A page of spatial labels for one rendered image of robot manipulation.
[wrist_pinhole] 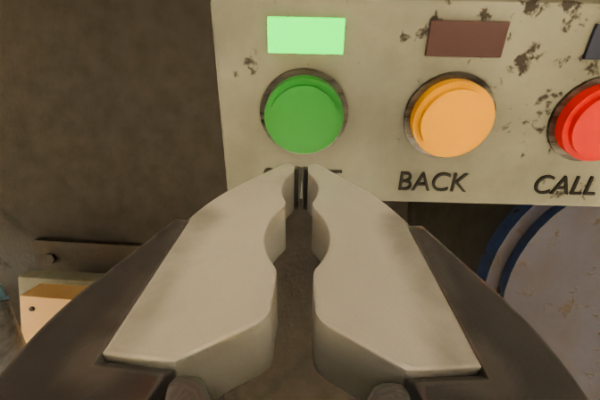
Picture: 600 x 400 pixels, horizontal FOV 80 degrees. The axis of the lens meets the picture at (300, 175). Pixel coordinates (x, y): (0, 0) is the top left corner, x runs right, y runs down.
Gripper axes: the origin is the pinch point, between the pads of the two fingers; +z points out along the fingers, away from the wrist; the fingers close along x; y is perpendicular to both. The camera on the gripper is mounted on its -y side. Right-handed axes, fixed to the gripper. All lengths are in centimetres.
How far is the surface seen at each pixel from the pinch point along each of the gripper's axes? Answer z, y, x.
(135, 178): 58, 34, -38
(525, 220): 20.7, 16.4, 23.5
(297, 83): 6.0, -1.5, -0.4
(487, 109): 5.8, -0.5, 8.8
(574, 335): 15.2, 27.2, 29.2
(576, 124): 5.8, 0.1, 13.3
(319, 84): 6.0, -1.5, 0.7
